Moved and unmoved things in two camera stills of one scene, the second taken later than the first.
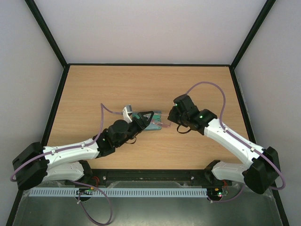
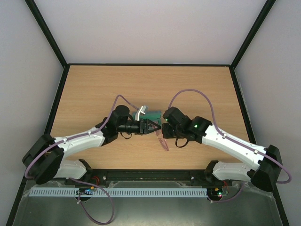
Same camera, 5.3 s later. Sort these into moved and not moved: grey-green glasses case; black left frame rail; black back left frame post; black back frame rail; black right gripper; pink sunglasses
Moved: pink sunglasses; black right gripper
Not moved: black left frame rail; black back left frame post; black back frame rail; grey-green glasses case
